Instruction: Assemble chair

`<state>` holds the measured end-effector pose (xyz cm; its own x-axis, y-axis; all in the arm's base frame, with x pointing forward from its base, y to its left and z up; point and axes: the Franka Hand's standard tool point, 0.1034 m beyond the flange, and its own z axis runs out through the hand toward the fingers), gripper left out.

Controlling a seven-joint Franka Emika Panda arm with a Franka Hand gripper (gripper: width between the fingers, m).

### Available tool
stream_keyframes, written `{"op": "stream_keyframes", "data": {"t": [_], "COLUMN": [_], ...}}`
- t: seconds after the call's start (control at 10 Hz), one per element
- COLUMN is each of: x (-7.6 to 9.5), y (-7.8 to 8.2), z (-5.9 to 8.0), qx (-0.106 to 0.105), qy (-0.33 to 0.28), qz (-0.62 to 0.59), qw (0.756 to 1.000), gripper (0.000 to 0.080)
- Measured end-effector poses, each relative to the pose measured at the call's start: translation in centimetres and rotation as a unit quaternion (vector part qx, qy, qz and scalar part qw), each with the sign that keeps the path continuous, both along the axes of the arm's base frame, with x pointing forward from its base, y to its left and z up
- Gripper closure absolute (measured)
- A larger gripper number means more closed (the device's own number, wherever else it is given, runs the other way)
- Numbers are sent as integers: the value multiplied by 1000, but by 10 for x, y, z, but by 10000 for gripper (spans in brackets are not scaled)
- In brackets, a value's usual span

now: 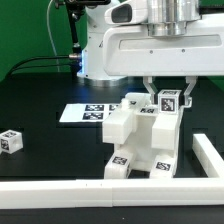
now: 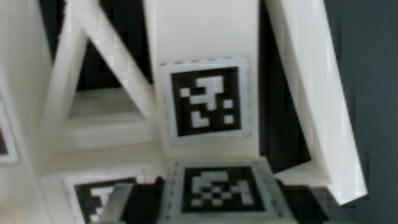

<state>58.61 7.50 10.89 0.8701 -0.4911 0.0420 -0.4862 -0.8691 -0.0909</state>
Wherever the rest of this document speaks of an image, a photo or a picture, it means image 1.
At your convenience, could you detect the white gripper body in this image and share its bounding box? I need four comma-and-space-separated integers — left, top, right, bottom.
103, 23, 224, 77

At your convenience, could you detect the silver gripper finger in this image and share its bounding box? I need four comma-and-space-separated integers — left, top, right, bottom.
143, 76, 157, 104
184, 76, 198, 108

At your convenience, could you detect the white tagged cube front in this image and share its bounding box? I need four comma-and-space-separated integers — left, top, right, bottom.
158, 89, 181, 114

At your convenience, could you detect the white tagged cube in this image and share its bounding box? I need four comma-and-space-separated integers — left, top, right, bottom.
158, 89, 181, 114
0, 130, 23, 154

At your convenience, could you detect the white chair backrest part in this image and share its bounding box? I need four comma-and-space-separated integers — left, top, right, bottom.
102, 93, 183, 151

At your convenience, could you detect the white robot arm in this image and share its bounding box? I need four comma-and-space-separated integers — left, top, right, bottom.
99, 0, 224, 95

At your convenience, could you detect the flat white tagged plate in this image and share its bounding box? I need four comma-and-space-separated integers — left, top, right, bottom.
59, 103, 117, 123

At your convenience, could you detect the white L-shaped fence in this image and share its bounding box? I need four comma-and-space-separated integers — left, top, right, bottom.
0, 134, 224, 209

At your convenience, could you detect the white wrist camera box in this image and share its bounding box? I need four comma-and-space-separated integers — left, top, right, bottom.
104, 0, 148, 25

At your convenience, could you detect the grey cable behind robot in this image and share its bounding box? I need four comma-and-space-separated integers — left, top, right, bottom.
46, 0, 62, 73

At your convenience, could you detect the black cable at base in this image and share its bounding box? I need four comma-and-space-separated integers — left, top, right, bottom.
5, 54, 82, 81

